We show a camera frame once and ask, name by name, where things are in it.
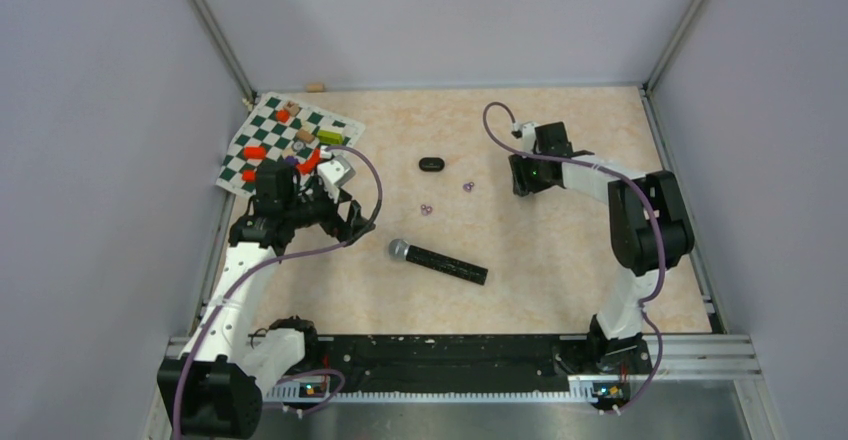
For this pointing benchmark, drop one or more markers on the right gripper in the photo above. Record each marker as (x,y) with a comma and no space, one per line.
(524,184)

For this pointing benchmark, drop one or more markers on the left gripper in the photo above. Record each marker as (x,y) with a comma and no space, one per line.
(335,225)

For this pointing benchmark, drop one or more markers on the black earbud charging case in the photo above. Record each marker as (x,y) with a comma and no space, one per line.
(431,164)

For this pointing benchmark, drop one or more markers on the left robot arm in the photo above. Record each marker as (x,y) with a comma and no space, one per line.
(216,386)

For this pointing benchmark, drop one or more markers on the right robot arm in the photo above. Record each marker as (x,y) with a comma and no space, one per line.
(649,228)

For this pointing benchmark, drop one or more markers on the black microphone silver head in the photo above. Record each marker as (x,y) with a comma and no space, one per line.
(401,250)

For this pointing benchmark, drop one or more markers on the red block right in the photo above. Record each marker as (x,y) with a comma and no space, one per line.
(311,163)

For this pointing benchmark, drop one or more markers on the yellow-green block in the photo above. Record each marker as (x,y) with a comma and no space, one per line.
(330,137)

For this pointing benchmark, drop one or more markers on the tan wooden block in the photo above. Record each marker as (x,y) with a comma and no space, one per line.
(305,136)

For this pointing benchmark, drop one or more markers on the green white chessboard mat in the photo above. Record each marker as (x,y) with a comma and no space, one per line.
(262,129)

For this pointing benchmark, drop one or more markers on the red block middle left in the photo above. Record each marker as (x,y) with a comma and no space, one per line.
(254,153)

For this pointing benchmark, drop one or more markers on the red block top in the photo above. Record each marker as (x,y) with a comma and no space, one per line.
(282,116)

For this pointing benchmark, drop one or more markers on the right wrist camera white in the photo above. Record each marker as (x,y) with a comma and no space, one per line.
(526,133)

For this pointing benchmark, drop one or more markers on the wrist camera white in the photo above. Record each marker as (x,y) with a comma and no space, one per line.
(334,172)
(526,133)

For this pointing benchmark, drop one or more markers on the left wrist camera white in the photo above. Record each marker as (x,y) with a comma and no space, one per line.
(334,172)

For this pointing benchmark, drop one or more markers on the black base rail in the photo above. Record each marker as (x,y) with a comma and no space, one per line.
(485,364)

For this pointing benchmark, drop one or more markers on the cork piece at wall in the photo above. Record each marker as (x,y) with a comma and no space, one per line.
(315,87)

